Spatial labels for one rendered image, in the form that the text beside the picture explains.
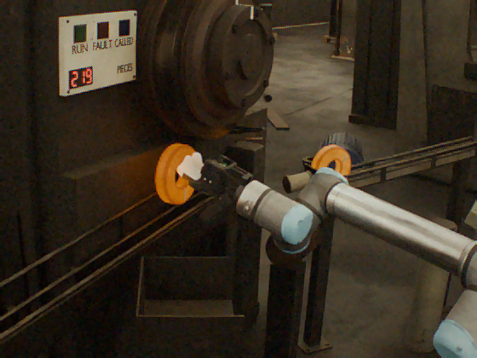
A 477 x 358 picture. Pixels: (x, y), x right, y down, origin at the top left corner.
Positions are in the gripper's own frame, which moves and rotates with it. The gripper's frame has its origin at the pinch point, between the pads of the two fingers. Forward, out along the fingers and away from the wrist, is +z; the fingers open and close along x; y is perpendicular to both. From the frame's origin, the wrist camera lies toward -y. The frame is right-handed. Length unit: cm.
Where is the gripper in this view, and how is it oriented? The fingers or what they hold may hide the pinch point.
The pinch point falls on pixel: (178, 166)
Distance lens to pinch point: 162.5
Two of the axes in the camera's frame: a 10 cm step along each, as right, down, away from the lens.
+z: -8.2, -4.4, 3.6
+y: 2.8, -8.6, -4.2
